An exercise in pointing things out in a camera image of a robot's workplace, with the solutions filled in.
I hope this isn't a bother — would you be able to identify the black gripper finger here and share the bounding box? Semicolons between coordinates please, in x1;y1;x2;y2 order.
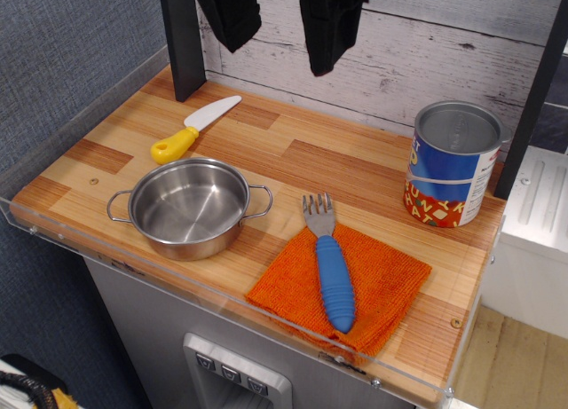
197;0;262;53
300;0;364;76

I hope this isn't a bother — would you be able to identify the blue handled metal fork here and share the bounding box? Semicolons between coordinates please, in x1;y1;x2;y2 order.
302;193;356;334

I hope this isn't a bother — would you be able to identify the stainless steel pot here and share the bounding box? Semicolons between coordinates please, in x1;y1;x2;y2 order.
106;158;273;261

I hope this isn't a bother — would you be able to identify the blue soup can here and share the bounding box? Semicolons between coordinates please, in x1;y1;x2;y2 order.
403;100;511;228

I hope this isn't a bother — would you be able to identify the orange knitted cloth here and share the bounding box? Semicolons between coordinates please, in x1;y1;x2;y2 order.
246;224;431;356

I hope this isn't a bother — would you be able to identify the clear acrylic table guard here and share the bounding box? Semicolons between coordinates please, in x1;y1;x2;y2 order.
1;51;505;408

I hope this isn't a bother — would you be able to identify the white ridged side object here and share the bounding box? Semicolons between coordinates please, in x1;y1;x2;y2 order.
480;146;567;338

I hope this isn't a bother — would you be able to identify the grey toy fridge cabinet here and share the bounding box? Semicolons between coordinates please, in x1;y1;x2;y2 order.
86;259;412;408

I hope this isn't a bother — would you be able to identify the yellow black object bottom left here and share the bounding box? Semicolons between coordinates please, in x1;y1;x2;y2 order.
1;353;81;409

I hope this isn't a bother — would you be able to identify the black left vertical post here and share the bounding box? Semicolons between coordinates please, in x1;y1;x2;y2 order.
160;0;207;102

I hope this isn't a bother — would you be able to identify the black vertical post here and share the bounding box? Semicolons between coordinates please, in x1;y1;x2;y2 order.
493;0;567;200
160;0;207;102

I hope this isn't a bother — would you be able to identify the yellow handled white toy knife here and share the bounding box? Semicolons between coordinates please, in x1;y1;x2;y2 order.
150;95;241;165

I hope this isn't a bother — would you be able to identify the black right vertical post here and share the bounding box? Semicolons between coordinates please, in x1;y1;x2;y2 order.
493;0;567;200

